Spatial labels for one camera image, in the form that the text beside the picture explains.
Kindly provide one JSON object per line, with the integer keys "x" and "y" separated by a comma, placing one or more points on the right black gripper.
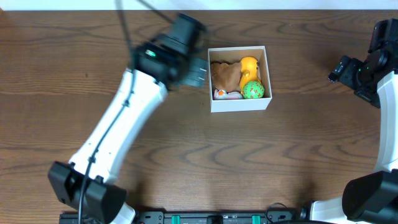
{"x": 346, "y": 72}

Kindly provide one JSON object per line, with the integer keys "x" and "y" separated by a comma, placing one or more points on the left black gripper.
{"x": 195, "y": 73}

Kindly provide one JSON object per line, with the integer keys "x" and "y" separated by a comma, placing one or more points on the brown plush toy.
{"x": 226, "y": 76}

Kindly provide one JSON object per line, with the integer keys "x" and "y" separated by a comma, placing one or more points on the white pink duck toy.
{"x": 223, "y": 95}

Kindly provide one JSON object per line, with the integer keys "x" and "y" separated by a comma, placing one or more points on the white cardboard box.
{"x": 233, "y": 55}

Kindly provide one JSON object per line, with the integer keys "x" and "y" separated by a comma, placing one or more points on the yellow rubber dinosaur toy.
{"x": 249, "y": 70}

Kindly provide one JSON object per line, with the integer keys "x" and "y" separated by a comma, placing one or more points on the green patterned ball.
{"x": 253, "y": 90}

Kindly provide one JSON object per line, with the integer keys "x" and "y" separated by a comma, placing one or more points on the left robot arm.
{"x": 86, "y": 181}

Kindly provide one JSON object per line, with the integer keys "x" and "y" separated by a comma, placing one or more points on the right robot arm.
{"x": 373, "y": 197}

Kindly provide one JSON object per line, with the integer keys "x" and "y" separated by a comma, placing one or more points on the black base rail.
{"x": 273, "y": 215}

